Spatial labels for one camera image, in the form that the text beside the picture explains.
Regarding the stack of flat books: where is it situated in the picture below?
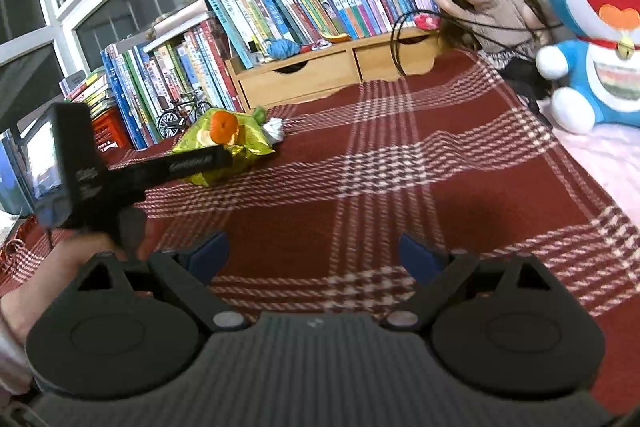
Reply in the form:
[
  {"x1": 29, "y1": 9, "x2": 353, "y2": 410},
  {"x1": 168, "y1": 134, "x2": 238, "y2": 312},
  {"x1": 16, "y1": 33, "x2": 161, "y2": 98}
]
[{"x1": 60, "y1": 69, "x2": 118, "y2": 118}]

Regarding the person's left forearm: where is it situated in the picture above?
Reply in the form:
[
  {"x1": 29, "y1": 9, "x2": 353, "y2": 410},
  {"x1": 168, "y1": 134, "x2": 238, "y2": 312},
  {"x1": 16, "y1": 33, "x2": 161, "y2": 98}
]
[{"x1": 0, "y1": 287, "x2": 46, "y2": 395}]

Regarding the large orange peel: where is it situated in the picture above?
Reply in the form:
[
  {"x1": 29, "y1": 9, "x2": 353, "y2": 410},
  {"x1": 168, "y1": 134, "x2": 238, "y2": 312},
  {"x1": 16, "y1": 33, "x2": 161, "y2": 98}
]
[{"x1": 209, "y1": 109, "x2": 239, "y2": 146}]

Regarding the person's left hand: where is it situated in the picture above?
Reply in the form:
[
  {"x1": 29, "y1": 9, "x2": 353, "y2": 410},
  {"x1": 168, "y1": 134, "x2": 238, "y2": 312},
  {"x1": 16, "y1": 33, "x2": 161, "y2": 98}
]
[{"x1": 20, "y1": 234, "x2": 128, "y2": 324}]

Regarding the blue cat plush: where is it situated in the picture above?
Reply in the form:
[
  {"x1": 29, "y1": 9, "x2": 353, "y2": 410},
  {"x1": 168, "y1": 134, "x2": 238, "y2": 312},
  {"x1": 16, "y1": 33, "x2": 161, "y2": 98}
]
[{"x1": 536, "y1": 0, "x2": 640, "y2": 135}]

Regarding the red plaid blanket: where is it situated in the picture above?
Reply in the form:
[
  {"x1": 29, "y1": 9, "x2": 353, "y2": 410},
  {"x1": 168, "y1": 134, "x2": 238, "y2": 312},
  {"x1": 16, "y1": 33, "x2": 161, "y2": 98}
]
[{"x1": 0, "y1": 49, "x2": 640, "y2": 413}]

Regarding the black cable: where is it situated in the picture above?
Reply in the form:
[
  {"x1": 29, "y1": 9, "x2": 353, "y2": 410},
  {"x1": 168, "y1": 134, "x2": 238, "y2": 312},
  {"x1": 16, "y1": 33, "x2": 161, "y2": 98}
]
[{"x1": 391, "y1": 9, "x2": 563, "y2": 78}]

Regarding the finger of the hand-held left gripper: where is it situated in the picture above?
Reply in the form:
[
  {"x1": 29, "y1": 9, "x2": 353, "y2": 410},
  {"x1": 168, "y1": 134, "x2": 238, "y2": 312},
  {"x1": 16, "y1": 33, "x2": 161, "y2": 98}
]
[{"x1": 211, "y1": 145, "x2": 234, "y2": 170}]

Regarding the row of colourful upright books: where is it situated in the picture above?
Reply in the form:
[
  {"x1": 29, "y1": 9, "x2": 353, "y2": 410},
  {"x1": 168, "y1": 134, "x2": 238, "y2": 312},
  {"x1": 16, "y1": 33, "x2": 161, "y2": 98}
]
[{"x1": 100, "y1": 19, "x2": 243, "y2": 150}]

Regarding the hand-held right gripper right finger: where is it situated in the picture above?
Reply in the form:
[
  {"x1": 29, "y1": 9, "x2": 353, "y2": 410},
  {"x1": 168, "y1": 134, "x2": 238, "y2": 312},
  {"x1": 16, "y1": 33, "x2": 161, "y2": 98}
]
[{"x1": 381, "y1": 233, "x2": 571, "y2": 333}]

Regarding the yellow green snack bag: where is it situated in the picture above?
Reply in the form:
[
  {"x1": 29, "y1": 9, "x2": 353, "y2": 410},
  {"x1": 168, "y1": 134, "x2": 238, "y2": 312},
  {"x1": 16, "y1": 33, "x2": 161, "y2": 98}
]
[{"x1": 167, "y1": 106, "x2": 277, "y2": 188}]

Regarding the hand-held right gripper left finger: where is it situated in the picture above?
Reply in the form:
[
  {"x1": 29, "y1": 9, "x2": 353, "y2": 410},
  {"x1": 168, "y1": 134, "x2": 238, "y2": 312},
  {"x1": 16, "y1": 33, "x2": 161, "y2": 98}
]
[{"x1": 70, "y1": 231, "x2": 251, "y2": 333}]

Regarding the wooden drawer organizer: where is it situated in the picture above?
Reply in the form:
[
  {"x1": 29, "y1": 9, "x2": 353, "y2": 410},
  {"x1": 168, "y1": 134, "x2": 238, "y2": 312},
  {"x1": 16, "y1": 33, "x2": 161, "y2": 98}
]
[{"x1": 225, "y1": 27, "x2": 443, "y2": 110}]

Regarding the pink bed sheet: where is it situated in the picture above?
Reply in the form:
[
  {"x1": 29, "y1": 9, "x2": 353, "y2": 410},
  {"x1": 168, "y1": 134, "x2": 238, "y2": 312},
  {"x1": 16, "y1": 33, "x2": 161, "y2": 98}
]
[{"x1": 555, "y1": 122, "x2": 640, "y2": 228}]

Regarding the miniature black bicycle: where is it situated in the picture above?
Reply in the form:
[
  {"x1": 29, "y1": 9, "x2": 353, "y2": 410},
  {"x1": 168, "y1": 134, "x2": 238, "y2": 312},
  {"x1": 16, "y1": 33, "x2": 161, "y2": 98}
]
[{"x1": 156, "y1": 88, "x2": 213, "y2": 139}]

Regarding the red plastic crate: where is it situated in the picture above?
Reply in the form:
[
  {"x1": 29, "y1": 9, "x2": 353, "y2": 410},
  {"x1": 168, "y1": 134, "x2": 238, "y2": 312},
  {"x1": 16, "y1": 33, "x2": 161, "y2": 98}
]
[{"x1": 87, "y1": 107, "x2": 133, "y2": 155}]

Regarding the blue yarn ball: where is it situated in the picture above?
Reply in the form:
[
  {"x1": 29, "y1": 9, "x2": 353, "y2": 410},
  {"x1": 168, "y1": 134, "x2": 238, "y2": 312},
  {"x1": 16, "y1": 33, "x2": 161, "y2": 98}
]
[{"x1": 264, "y1": 38, "x2": 303, "y2": 60}]

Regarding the crumpled white tissue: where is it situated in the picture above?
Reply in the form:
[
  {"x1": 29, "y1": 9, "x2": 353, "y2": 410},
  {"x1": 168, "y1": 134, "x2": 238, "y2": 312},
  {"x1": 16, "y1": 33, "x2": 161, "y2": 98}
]
[{"x1": 262, "y1": 118, "x2": 287, "y2": 142}]

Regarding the large blue book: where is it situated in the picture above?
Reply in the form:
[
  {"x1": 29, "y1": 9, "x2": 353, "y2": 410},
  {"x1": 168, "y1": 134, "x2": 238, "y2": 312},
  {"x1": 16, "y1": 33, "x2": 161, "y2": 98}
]
[{"x1": 0, "y1": 129, "x2": 36, "y2": 218}]

